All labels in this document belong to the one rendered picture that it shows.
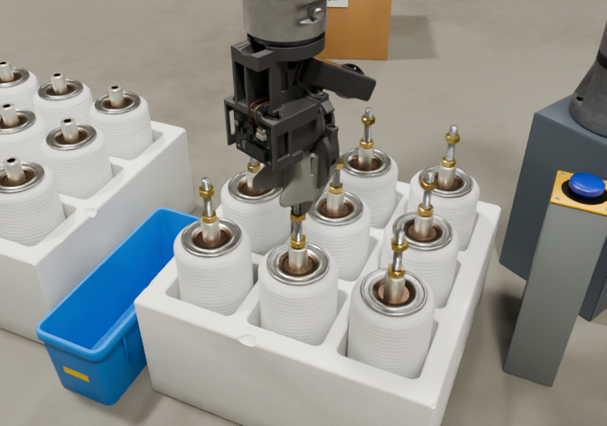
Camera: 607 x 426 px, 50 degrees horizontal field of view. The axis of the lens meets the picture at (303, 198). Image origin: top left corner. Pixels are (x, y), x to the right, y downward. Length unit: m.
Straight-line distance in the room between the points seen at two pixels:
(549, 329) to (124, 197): 0.66
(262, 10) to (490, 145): 1.02
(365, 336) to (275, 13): 0.37
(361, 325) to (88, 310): 0.45
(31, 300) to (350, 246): 0.47
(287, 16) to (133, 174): 0.58
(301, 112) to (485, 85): 1.21
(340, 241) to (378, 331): 0.16
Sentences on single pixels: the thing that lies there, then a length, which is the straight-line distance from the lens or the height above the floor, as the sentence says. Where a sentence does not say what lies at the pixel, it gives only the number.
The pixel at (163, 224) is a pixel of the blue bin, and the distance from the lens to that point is 1.12.
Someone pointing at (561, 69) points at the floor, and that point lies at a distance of 1.93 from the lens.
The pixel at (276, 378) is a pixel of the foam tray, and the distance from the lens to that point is 0.82.
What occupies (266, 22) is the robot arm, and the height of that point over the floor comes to 0.57.
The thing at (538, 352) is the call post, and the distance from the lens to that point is 0.99.
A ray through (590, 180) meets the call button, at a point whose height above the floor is 0.33.
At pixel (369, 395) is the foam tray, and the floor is 0.16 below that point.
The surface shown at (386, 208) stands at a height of 0.20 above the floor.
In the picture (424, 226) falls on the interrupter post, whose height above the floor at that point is 0.27.
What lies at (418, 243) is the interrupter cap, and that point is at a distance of 0.82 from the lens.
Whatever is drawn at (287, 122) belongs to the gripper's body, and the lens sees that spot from 0.60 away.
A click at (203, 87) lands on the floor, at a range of 1.73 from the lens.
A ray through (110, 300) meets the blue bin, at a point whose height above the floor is 0.05.
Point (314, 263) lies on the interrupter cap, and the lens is 0.78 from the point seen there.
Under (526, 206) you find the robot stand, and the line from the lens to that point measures 1.11.
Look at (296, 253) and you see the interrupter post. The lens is 0.76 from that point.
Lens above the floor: 0.78
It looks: 37 degrees down
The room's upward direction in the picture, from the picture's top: straight up
